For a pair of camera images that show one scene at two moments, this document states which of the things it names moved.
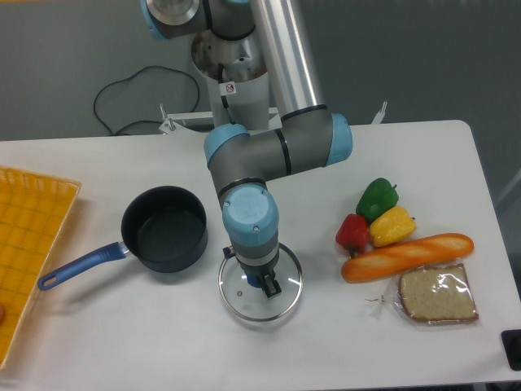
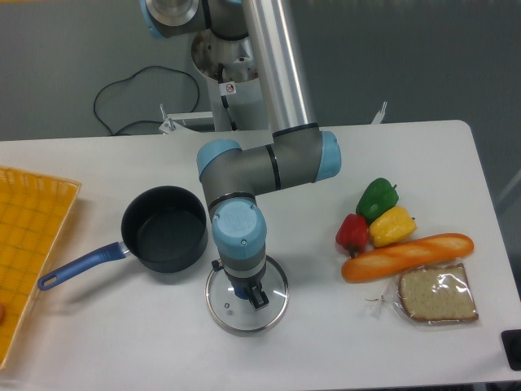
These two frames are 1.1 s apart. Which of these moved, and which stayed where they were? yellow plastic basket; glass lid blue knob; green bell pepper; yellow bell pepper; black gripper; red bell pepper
Moved: glass lid blue knob; black gripper
Stayed: yellow bell pepper; red bell pepper; green bell pepper; yellow plastic basket
